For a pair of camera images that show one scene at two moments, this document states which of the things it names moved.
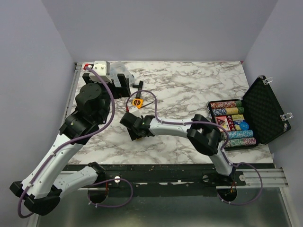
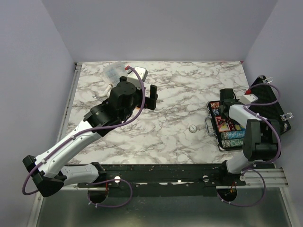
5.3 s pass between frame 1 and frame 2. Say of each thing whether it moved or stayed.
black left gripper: moved
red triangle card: stayed
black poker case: stayed
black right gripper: moved
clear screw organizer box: stayed
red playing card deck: stayed
